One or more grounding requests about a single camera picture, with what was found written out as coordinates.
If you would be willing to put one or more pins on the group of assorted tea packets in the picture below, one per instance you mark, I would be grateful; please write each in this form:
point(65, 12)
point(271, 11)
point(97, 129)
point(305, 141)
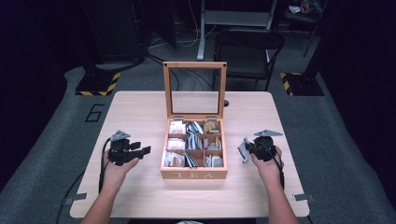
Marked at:
point(177, 144)

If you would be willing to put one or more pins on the black folding chair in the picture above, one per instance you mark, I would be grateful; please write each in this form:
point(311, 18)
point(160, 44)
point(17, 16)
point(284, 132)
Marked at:
point(249, 39)

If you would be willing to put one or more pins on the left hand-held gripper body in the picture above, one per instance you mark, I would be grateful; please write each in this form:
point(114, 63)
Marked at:
point(120, 152)

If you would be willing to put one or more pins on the hazard-striped black base plate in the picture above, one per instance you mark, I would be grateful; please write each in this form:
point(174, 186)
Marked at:
point(93, 84)
point(303, 85)

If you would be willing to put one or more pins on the black equipment cabinet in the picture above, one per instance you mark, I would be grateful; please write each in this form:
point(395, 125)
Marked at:
point(115, 28)

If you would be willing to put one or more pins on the white metal desk frame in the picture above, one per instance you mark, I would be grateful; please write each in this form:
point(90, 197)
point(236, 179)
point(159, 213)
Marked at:
point(201, 34)

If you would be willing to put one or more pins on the person's light clothing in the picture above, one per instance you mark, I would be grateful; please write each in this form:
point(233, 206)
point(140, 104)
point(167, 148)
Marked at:
point(188, 222)

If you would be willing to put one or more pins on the grey tape strip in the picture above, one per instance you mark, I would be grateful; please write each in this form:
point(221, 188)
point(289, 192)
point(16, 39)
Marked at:
point(76, 198)

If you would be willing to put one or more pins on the wooden tea box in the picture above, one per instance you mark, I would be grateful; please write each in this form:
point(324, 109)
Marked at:
point(193, 174)

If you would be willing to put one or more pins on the person's left hand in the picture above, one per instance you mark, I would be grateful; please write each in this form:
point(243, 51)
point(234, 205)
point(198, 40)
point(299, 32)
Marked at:
point(115, 175)

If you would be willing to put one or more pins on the single grey foil tea bag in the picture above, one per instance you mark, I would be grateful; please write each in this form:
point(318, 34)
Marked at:
point(243, 153)

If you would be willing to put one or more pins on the dark stand with clutter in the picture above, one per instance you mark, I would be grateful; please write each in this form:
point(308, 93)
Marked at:
point(303, 11)

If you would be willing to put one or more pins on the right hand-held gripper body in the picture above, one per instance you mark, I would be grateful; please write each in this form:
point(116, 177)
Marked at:
point(266, 149)

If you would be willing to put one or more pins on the dark curtain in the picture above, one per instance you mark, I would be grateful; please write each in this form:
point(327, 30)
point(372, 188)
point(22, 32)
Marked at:
point(28, 93)
point(364, 93)

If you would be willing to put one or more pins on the person's right hand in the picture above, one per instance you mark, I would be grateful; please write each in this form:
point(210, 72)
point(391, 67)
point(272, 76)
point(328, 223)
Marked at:
point(271, 171)

